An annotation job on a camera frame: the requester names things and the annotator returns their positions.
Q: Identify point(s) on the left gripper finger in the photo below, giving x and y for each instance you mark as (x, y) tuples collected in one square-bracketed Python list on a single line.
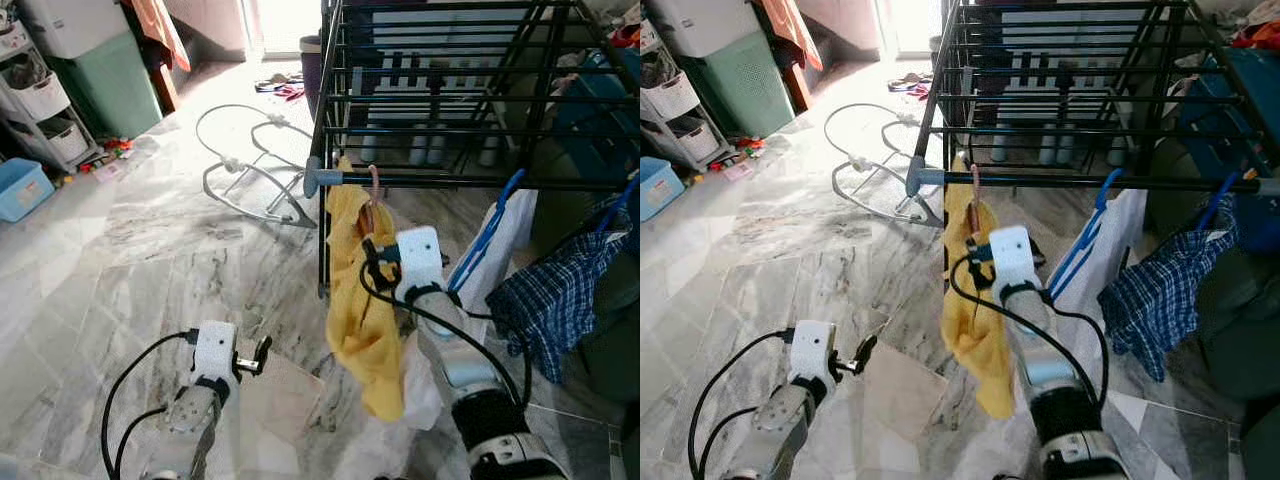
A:
[(264, 347), (860, 368), (868, 347), (258, 368)]

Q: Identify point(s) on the yellow shirt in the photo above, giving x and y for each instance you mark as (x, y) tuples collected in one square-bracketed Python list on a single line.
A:
[(975, 310), (365, 300)]

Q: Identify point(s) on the pink plastic hanger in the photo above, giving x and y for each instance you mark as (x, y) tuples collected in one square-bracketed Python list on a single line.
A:
[(975, 195), (374, 195)]

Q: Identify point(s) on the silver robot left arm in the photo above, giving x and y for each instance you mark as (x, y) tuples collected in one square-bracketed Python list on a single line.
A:
[(780, 420), (185, 420)]

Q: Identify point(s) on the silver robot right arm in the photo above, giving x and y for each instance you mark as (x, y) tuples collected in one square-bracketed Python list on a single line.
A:
[(1060, 400), (480, 400)]

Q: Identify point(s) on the blue plastic hanger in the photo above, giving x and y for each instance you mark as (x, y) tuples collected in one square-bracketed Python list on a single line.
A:
[(490, 235), (1090, 235), (618, 205), (1222, 200)]

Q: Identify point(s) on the black metal drying rack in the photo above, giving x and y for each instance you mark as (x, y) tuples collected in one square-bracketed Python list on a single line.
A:
[(915, 178), (312, 180)]

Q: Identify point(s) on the white shirt blue trim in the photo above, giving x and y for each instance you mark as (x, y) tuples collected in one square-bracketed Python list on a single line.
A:
[(500, 250), (1100, 260)]

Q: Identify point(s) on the blue plaid shirt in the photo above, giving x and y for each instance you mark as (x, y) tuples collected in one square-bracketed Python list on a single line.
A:
[(1165, 290), (555, 300)]

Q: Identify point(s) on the pink slippers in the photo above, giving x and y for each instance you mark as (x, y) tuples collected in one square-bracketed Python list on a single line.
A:
[(912, 87), (282, 88)]

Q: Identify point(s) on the purple bin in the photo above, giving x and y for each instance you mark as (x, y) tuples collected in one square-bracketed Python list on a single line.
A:
[(312, 70), (936, 65)]

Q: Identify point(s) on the white baby cot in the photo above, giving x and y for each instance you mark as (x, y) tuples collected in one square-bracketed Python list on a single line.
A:
[(430, 50), (1060, 50)]

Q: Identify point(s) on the pink paper card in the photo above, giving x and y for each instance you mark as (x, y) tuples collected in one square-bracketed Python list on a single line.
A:
[(108, 172), (738, 172)]

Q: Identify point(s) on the small colourful toys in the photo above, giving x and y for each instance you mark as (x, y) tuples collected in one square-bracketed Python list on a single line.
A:
[(745, 150), (105, 152)]

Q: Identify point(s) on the dark green sofa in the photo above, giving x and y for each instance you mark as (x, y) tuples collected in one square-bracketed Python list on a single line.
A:
[(1245, 330), (610, 340)]

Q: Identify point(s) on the brown wooden cabinet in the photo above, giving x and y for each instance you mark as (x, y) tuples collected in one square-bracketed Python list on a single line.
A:
[(798, 88), (165, 90)]

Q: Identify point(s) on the light blue plastic bin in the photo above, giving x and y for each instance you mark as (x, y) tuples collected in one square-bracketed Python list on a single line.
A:
[(658, 190), (22, 190)]

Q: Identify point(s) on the blue plastic storage box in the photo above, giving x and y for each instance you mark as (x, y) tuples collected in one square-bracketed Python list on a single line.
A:
[(1240, 110), (600, 110)]

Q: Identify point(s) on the green laundry hamper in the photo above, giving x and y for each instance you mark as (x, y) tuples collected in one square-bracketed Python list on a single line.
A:
[(745, 88), (110, 90)]

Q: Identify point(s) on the orange hanging towel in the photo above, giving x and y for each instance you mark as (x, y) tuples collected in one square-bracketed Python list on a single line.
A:
[(795, 30), (160, 30)]

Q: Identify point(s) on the white drawer tower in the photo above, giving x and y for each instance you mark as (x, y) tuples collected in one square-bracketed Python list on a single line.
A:
[(675, 100), (40, 100)]

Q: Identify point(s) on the red cloth pile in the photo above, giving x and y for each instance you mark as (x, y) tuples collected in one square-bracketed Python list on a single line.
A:
[(1260, 35), (625, 38)]

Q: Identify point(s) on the white storage box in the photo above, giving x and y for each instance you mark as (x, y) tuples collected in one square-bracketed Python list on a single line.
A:
[(700, 25), (70, 25)]

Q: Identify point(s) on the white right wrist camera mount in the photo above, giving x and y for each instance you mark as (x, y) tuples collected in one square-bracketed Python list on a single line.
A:
[(1014, 258), (420, 260)]

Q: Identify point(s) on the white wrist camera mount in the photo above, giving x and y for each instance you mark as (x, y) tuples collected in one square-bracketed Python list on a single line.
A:
[(420, 260), (812, 348), (213, 348), (1014, 258)]

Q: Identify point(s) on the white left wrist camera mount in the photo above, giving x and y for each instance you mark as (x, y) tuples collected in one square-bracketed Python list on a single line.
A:
[(812, 348), (213, 348)]

